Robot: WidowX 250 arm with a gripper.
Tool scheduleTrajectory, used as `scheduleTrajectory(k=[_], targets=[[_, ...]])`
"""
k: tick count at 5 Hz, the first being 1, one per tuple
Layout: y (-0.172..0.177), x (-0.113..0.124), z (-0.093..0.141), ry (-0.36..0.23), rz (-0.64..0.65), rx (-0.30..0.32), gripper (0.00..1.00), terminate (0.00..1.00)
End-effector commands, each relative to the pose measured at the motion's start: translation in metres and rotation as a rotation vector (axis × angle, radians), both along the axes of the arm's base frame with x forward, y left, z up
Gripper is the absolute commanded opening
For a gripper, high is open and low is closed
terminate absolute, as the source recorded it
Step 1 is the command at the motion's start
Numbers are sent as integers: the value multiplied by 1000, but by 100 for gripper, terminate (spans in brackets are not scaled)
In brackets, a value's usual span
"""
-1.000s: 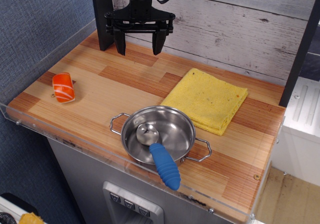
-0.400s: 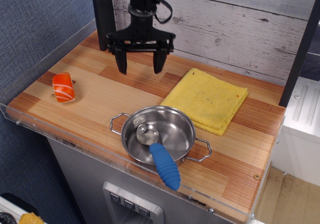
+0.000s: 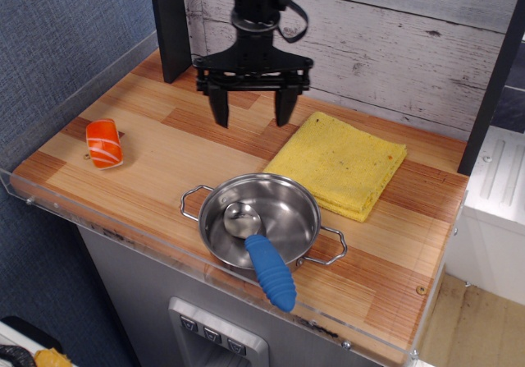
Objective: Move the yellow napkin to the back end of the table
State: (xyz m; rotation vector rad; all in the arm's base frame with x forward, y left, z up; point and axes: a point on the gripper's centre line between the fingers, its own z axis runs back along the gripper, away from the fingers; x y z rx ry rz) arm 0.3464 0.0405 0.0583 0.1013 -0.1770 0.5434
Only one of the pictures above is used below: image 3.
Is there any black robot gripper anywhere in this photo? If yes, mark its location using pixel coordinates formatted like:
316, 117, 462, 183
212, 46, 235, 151
193, 16, 313, 128

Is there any yellow towel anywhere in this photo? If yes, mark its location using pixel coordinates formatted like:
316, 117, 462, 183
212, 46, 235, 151
264, 112, 408, 222

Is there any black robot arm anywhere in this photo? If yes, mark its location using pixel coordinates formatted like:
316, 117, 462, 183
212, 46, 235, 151
193, 0, 313, 128

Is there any stainless steel pot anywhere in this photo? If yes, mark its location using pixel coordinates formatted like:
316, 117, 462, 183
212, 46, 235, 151
180, 173, 348, 278

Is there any orange salmon sushi toy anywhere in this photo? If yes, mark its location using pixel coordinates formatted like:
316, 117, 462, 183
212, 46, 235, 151
85, 118, 124, 170

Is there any clear acrylic table guard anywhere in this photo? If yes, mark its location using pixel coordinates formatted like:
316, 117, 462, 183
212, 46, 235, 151
1, 49, 467, 366

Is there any silver button control panel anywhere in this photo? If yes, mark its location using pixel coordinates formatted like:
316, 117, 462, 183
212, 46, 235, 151
168, 297, 270, 366

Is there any white ribbed appliance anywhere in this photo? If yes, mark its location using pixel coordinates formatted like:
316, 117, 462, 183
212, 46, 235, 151
445, 126, 524, 305

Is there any yellow object bottom left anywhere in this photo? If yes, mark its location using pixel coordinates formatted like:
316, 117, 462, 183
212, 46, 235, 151
34, 348, 73, 367

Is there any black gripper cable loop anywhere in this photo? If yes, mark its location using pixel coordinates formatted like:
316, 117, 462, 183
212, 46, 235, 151
275, 0, 309, 44

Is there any blue handled metal spoon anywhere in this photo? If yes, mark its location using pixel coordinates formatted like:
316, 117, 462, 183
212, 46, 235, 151
223, 202, 297, 312

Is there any black left vertical post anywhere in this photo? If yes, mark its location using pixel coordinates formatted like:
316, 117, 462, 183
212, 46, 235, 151
152, 0, 192, 84

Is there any black vertical post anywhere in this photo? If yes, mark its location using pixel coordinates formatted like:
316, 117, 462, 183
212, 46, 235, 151
152, 0, 192, 84
457, 0, 524, 176

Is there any black right vertical post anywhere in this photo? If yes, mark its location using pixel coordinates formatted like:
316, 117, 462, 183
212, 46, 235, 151
457, 0, 524, 176

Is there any black braided cable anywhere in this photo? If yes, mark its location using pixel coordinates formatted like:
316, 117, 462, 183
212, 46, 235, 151
0, 344, 38, 367

